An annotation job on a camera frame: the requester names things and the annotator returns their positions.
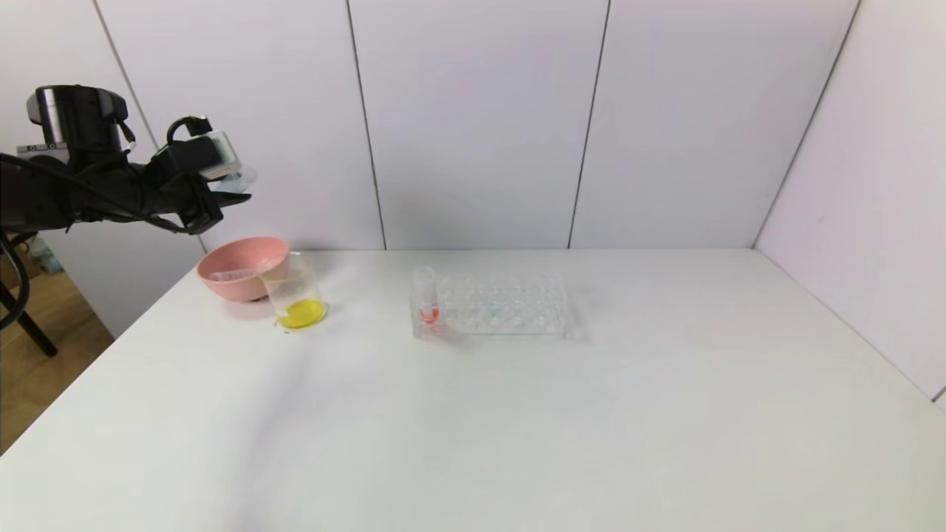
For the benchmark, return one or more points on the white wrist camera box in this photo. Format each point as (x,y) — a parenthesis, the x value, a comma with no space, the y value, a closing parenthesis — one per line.
(220,154)

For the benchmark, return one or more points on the clear acrylic test tube rack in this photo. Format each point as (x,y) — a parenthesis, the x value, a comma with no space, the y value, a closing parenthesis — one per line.
(502,307)

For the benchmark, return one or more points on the clear glass beaker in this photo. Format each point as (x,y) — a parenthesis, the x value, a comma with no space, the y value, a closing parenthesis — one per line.
(299,307)

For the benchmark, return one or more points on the black background stand frame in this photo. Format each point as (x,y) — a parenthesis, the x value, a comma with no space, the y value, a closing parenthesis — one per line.
(41,341)

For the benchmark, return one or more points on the test tube with blue pigment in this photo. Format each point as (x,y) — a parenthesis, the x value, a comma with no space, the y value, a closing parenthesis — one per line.
(242,179)

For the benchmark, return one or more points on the test tube with yellow pigment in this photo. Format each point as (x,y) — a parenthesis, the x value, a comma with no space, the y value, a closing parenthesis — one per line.
(233,276)

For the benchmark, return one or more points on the pink plastic bowl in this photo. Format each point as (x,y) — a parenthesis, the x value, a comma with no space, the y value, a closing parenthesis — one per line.
(240,258)

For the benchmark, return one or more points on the pale teal background object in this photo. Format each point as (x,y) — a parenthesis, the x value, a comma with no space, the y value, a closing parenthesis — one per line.
(46,258)

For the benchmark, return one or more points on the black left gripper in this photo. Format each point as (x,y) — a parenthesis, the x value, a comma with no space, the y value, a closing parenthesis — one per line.
(203,209)

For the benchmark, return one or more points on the test tube with red pigment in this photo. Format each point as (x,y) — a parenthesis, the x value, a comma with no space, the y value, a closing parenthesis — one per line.
(429,314)

